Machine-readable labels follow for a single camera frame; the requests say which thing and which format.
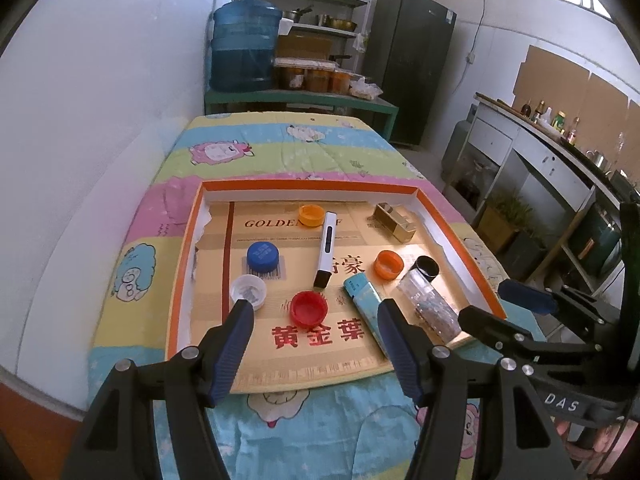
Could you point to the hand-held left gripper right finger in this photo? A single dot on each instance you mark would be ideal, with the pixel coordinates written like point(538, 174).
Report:
point(405, 355)

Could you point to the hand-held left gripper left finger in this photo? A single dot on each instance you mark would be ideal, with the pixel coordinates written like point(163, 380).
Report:
point(227, 355)

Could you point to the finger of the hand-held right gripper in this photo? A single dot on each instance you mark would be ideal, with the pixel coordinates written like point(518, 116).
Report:
point(527, 296)
point(495, 330)

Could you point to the shallow cardboard box tray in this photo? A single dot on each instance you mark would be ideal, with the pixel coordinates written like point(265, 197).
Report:
point(280, 370)

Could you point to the clear bead bottle black cap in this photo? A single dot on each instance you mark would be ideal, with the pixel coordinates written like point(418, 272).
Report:
point(425, 300)

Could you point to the white bottle cap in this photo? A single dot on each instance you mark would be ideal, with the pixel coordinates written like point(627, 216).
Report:
point(248, 290)

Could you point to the light blue packet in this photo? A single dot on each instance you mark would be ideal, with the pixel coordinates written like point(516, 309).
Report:
point(362, 300)

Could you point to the small orange bottle cap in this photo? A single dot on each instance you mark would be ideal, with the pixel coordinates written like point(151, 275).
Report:
point(388, 264)

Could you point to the red bottle cap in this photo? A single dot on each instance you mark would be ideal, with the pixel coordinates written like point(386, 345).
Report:
point(309, 307)

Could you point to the blue bottle cap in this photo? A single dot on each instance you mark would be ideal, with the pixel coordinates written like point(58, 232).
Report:
point(263, 256)

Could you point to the small gold box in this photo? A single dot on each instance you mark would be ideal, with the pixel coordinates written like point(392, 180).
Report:
point(397, 222)

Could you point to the white pen-shaped device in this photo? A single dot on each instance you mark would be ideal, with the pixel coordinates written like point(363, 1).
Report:
point(326, 245)

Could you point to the large orange bottle cap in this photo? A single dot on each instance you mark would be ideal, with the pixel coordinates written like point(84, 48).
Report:
point(310, 215)

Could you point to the black planter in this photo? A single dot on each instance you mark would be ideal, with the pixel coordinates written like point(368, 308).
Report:
point(529, 257)

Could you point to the yellow planter with plants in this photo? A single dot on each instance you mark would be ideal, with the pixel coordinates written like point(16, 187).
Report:
point(500, 227)

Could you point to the dark green pot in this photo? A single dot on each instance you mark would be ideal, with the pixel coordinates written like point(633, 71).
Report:
point(602, 245)

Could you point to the grey kitchen counter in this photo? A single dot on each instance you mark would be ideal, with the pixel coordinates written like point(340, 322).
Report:
point(545, 165)

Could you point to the metal cup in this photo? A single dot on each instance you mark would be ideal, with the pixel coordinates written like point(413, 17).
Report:
point(597, 160)

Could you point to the grey gas cylinder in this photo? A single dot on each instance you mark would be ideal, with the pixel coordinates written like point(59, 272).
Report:
point(457, 150)

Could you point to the red sauce bottle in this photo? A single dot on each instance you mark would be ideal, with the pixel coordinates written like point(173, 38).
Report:
point(573, 135)

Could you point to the green bottle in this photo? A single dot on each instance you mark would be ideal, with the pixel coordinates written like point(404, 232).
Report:
point(559, 122)

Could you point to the cartoon sheep printed blanket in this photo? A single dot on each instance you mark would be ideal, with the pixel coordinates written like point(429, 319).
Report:
point(300, 160)

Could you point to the brown wooden door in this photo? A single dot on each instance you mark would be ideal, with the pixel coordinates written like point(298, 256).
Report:
point(30, 435)

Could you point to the dark green refrigerator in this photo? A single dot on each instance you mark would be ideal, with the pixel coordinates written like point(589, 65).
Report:
point(410, 70)

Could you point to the clear plastic bag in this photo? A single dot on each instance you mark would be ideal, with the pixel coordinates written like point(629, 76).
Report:
point(365, 89)

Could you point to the green low table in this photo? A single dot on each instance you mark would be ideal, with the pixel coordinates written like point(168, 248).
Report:
point(300, 97)

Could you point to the jar of orange preserves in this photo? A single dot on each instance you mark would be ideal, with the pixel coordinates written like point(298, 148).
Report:
point(340, 82)
point(318, 80)
point(291, 78)

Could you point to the blue water jug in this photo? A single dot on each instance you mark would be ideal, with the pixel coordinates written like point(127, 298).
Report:
point(245, 50)

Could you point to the brown cardboard box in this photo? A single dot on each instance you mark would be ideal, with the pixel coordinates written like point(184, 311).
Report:
point(302, 46)

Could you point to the brass bowl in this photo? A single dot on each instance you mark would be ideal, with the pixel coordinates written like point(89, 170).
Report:
point(341, 24)

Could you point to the metal cooking pot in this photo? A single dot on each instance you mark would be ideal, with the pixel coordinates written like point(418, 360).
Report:
point(295, 15)

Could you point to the cardboard sheet on wall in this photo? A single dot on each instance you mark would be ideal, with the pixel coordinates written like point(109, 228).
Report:
point(555, 80)

